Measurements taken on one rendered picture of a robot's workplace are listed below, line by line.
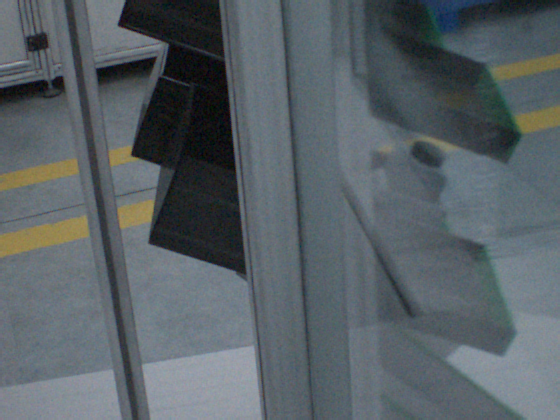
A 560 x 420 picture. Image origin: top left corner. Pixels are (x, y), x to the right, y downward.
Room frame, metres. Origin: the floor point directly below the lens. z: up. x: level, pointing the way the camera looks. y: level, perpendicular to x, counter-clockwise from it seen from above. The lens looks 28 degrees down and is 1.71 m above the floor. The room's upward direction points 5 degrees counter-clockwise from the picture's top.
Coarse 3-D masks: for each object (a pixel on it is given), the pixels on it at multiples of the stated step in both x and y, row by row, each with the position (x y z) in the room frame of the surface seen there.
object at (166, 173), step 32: (192, 96) 0.83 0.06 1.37; (224, 96) 0.85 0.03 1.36; (192, 128) 0.85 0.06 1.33; (224, 128) 0.85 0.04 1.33; (192, 160) 0.73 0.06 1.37; (224, 160) 0.85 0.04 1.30; (160, 192) 0.77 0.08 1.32; (192, 192) 0.73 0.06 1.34; (224, 192) 0.72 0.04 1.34; (160, 224) 0.73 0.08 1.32; (192, 224) 0.73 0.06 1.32; (224, 224) 0.72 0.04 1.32; (192, 256) 0.73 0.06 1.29; (224, 256) 0.72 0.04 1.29
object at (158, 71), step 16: (160, 48) 0.99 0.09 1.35; (176, 48) 1.00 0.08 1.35; (160, 64) 0.91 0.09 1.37; (176, 64) 1.00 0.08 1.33; (192, 64) 1.00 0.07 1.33; (208, 64) 1.00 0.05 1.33; (224, 64) 1.00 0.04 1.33; (160, 80) 0.87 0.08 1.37; (176, 80) 0.88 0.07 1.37; (192, 80) 1.00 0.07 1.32; (208, 80) 1.00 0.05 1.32; (224, 80) 1.00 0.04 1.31; (144, 96) 0.98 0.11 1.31; (160, 96) 0.87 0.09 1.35; (176, 96) 0.87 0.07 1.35; (144, 112) 0.89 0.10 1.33; (160, 112) 0.87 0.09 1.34; (176, 112) 0.87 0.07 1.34; (144, 128) 0.87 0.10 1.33; (160, 128) 0.87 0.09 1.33; (144, 144) 0.87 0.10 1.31; (160, 144) 0.87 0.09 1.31; (144, 160) 0.87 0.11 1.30; (160, 160) 0.87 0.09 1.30
